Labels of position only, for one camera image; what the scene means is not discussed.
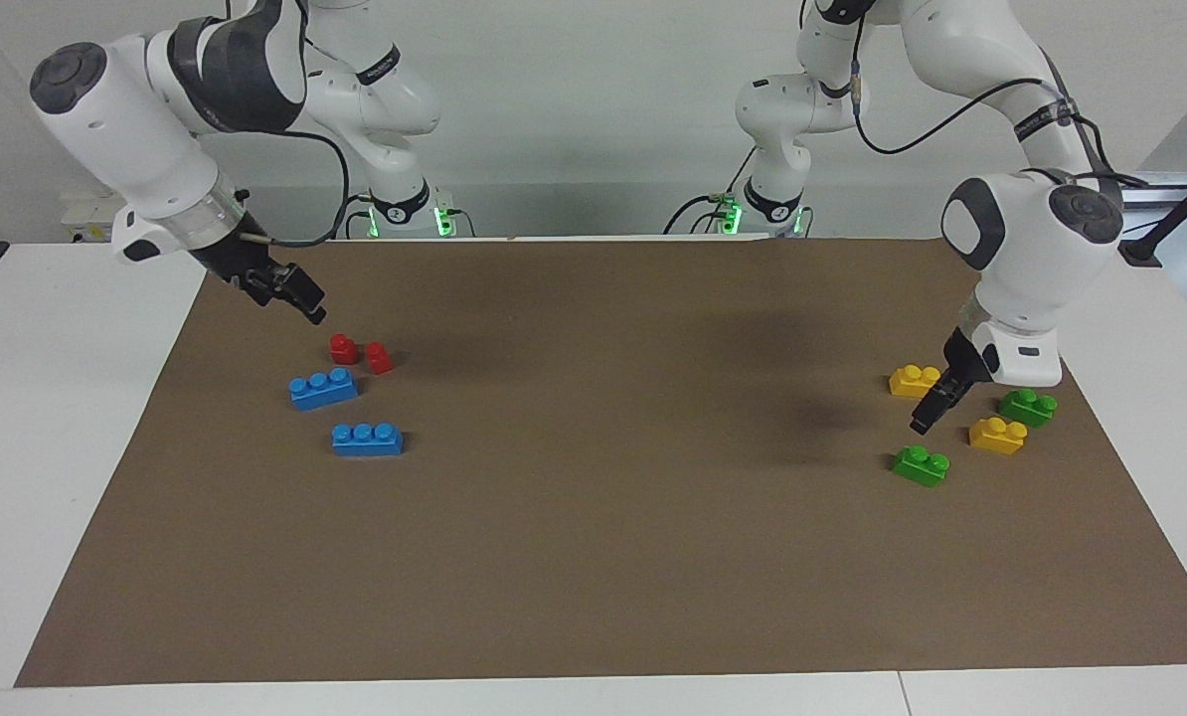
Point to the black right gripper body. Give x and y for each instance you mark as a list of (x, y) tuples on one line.
[(236, 264)]

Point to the white wall power strip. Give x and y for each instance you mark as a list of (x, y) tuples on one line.
[(91, 214)]

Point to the green two-stud toy block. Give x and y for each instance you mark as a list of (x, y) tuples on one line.
[(1027, 409), (920, 467)]

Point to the blue three-stud toy block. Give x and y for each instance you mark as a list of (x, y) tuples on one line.
[(367, 441), (323, 390)]

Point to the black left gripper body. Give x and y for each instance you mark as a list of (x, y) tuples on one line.
[(966, 363)]

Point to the black camera stand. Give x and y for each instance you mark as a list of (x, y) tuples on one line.
[(1175, 214)]

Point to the yellow two-stud toy block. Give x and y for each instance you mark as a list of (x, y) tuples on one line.
[(910, 383), (996, 438)]

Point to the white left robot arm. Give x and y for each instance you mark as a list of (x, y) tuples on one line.
[(1031, 268)]

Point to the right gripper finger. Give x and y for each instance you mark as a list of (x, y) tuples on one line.
[(300, 283), (290, 303)]

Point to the red single-stud toy block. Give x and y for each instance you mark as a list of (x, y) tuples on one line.
[(379, 359), (343, 350)]

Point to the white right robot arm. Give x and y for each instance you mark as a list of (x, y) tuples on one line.
[(116, 119)]

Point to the brown paper table mat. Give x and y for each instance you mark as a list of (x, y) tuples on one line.
[(593, 557)]

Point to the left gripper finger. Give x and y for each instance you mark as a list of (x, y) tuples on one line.
[(930, 406), (951, 396)]

